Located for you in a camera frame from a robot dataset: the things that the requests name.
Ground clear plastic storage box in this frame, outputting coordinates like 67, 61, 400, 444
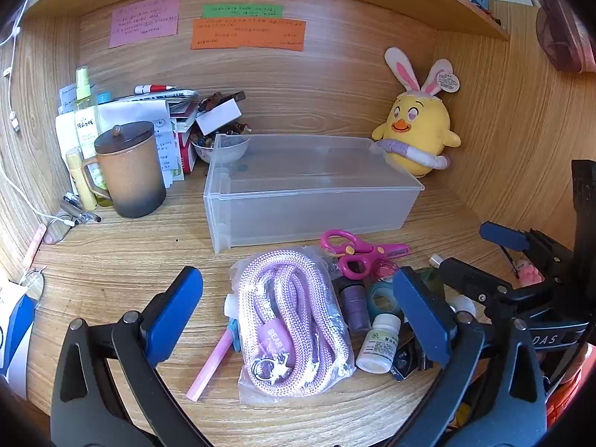
203, 133, 425, 254

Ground pink translucent small case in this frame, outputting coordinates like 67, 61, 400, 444
375, 261, 400, 285

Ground black small packet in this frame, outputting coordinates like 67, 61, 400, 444
390, 330, 436, 381

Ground purple small bottle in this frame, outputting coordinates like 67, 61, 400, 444
336, 277, 372, 333

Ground pale yellow tube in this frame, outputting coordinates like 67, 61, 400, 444
66, 148, 98, 210

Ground blue and white packet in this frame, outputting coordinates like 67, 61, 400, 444
0, 279, 40, 399

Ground eyeglasses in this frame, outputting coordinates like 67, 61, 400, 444
19, 214, 77, 301

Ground stack of booklets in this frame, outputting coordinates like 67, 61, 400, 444
168, 91, 202, 174

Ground pink scissors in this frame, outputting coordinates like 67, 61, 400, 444
320, 229, 411, 280

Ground pink rope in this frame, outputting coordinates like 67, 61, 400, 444
228, 244, 357, 406

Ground white paper sheets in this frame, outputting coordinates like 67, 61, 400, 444
56, 85, 183, 189

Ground blue plastic clip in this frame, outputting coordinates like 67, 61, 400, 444
227, 317, 243, 354

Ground small white box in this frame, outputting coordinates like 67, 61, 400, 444
196, 100, 243, 137

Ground white pill bottle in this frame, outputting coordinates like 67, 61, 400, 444
355, 313, 402, 374

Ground teal tape roll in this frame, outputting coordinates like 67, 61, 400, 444
366, 282, 402, 320

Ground pink paper note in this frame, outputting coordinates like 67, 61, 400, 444
109, 0, 181, 49

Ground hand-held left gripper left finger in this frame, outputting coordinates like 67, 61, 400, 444
50, 266, 210, 447

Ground black pen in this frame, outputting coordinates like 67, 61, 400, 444
62, 193, 102, 223

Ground pink plastic stick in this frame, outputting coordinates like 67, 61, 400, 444
186, 328, 234, 402

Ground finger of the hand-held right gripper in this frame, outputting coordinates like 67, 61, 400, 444
438, 257, 532, 317
479, 221, 576, 271

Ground dark brown hair clip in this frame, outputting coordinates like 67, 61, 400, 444
198, 91, 246, 112

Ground small ceramic bowl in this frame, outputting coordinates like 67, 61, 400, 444
191, 133, 250, 165

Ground brown lidded ceramic mug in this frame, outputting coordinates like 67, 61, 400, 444
82, 121, 167, 219

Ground white cable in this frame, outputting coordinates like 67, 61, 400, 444
0, 0, 80, 224

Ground green paper note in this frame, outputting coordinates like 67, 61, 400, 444
202, 4, 284, 18

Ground yellow chick plush toy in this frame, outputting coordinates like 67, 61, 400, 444
371, 47, 462, 178

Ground yellow-green spray bottle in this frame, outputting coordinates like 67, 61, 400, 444
72, 67, 115, 208

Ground orange paper note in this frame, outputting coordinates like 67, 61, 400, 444
191, 19, 307, 52

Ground dark red bag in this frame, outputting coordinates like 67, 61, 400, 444
535, 0, 596, 73

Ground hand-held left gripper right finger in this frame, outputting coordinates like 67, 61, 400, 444
392, 266, 546, 447

